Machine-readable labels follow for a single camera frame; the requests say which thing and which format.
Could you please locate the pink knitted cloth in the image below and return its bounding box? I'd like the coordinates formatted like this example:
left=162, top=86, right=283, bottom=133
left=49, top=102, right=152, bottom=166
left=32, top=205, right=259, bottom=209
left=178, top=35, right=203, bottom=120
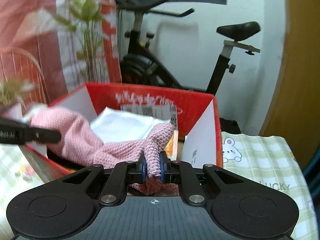
left=30, top=107, right=178, bottom=195

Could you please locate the white tissue pack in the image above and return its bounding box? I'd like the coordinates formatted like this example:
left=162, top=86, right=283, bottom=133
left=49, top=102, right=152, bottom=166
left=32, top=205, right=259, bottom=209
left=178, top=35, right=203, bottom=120
left=90, top=107, right=170, bottom=143

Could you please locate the small potted plant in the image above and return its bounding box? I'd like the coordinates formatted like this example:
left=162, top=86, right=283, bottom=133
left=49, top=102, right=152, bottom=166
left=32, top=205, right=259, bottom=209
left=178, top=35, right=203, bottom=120
left=1, top=79, right=35, bottom=120

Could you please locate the red strawberry cardboard box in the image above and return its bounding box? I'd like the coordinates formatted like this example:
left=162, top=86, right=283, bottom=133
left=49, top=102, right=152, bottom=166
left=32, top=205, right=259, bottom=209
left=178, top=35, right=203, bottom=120
left=31, top=83, right=223, bottom=168

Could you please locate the checkered cartoon tablecloth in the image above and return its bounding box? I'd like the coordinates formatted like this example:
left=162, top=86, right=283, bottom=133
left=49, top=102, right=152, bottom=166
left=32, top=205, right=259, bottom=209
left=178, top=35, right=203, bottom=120
left=222, top=132, right=319, bottom=239

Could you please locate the black exercise bike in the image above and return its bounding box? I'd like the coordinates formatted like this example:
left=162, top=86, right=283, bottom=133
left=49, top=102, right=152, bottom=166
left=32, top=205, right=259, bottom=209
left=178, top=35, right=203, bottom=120
left=115, top=0, right=262, bottom=97

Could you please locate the red white curtain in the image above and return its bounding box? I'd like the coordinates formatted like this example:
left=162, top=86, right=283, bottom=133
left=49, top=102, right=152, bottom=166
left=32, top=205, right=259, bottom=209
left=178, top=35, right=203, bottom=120
left=1, top=0, right=121, bottom=102

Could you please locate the tall green bamboo plant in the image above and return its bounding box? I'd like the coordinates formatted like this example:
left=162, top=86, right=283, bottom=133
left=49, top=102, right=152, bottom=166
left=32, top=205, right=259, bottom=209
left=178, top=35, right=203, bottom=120
left=54, top=0, right=111, bottom=82

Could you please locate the brown wooden door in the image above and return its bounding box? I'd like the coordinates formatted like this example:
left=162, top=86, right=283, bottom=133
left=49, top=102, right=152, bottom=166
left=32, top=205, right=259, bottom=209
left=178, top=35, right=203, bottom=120
left=260, top=0, right=319, bottom=169

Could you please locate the red wire chair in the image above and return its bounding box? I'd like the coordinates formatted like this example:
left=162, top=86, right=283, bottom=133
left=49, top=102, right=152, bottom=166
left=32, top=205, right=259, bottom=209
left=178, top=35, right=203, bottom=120
left=1, top=47, right=48, bottom=106

